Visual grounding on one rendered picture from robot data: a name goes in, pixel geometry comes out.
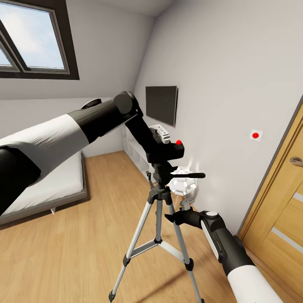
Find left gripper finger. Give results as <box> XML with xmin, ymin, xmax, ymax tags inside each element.
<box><xmin>151</xmin><ymin>148</ymin><xmax>159</xmax><ymax>158</ymax></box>

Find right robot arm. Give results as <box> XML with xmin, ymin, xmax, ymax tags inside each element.
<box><xmin>165</xmin><ymin>197</ymin><xmax>284</xmax><ymax>303</ymax></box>

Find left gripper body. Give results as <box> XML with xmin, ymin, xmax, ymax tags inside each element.
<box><xmin>131</xmin><ymin>123</ymin><xmax>159</xmax><ymax>154</ymax></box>

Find camera tripod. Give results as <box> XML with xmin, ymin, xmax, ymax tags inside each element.
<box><xmin>109</xmin><ymin>161</ymin><xmax>206</xmax><ymax>303</ymax></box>

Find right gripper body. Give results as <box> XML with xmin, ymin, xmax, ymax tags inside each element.
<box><xmin>174</xmin><ymin>207</ymin><xmax>194</xmax><ymax>226</ymax></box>

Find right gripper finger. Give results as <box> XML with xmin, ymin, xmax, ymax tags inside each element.
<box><xmin>165</xmin><ymin>214</ymin><xmax>175</xmax><ymax>222</ymax></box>

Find digital camera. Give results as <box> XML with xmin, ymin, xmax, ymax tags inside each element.
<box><xmin>146</xmin><ymin>135</ymin><xmax>185</xmax><ymax>163</ymax></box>

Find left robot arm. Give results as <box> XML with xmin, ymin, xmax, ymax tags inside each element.
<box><xmin>0</xmin><ymin>91</ymin><xmax>170</xmax><ymax>216</ymax></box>

